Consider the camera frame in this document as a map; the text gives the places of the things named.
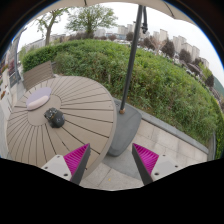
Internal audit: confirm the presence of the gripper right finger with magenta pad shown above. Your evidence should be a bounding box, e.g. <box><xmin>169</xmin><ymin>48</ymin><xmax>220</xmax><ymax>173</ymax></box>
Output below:
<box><xmin>132</xmin><ymin>143</ymin><xmax>181</xmax><ymax>185</ymax></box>

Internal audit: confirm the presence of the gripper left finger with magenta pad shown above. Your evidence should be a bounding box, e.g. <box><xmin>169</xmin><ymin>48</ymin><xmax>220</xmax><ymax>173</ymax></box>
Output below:
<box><xmin>42</xmin><ymin>144</ymin><xmax>90</xmax><ymax>185</ymax></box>

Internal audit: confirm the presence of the black computer mouse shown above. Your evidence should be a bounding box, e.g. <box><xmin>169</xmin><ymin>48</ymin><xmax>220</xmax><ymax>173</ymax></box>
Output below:
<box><xmin>44</xmin><ymin>108</ymin><xmax>65</xmax><ymax>128</ymax></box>

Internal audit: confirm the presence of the lavender mouse pad with rest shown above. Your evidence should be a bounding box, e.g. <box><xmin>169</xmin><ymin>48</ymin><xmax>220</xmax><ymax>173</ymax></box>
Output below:
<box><xmin>26</xmin><ymin>87</ymin><xmax>51</xmax><ymax>111</ymax></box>

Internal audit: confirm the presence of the grey parasol base slab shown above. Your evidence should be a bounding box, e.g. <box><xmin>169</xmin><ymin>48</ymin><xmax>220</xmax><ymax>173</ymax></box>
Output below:
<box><xmin>108</xmin><ymin>100</ymin><xmax>142</xmax><ymax>157</ymax></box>

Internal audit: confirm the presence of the round slatted wooden table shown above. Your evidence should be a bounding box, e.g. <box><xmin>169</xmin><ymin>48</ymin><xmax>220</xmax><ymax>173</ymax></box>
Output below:
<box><xmin>6</xmin><ymin>76</ymin><xmax>117</xmax><ymax>176</ymax></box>

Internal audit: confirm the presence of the green hedge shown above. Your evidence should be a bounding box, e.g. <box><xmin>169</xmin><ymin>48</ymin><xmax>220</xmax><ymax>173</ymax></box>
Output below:
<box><xmin>22</xmin><ymin>39</ymin><xmax>224</xmax><ymax>156</ymax></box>

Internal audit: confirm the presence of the wooden slatted bench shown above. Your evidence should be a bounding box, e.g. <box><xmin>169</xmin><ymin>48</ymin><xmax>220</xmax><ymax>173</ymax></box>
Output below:
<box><xmin>23</xmin><ymin>61</ymin><xmax>54</xmax><ymax>90</ymax></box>

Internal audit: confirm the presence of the dark parasol pole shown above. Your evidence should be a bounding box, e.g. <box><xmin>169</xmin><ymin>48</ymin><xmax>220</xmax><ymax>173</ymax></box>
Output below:
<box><xmin>119</xmin><ymin>5</ymin><xmax>148</xmax><ymax>114</ymax></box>

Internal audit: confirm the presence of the beige parasol canopy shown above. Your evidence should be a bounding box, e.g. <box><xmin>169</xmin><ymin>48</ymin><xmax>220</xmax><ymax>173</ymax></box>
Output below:
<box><xmin>39</xmin><ymin>0</ymin><xmax>198</xmax><ymax>26</ymax></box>

